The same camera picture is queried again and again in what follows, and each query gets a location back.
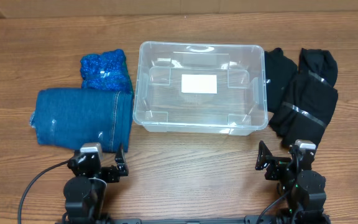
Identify clear plastic storage bin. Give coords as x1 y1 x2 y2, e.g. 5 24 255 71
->
133 41 269 136

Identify blue denim jeans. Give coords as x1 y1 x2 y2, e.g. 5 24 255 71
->
30 88 133 153

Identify sparkly blue fabric bundle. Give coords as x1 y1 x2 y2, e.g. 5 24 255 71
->
80 49 133 94

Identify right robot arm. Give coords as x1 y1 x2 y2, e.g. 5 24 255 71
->
255 139 331 223

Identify white label in bin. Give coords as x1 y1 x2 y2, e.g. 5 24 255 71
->
181 74 218 94

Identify large black taped garment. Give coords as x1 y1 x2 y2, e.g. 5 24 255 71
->
269 49 338 147

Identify small black folded garment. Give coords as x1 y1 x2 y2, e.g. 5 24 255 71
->
264 48 298 113

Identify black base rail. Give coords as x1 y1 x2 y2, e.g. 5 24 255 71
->
110 215 279 224

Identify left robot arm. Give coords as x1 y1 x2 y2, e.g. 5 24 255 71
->
62 142 129 223

